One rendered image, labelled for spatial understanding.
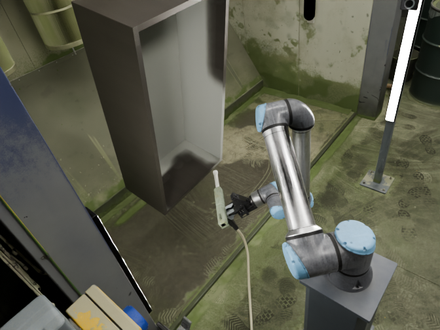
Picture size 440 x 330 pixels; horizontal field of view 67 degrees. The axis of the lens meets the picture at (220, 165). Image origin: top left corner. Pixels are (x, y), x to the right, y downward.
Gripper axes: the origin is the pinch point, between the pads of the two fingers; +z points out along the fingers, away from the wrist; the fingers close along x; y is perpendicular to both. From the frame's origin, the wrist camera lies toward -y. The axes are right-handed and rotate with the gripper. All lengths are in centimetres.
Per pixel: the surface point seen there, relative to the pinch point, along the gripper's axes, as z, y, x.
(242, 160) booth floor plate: -8, 47, 101
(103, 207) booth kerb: 99, -5, 64
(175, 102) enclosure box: -1, -47, 65
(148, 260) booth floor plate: 70, 20, 14
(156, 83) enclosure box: -3, -69, 51
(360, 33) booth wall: -147, 17, 140
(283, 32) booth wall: -97, 2, 196
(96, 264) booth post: 16, -68, -69
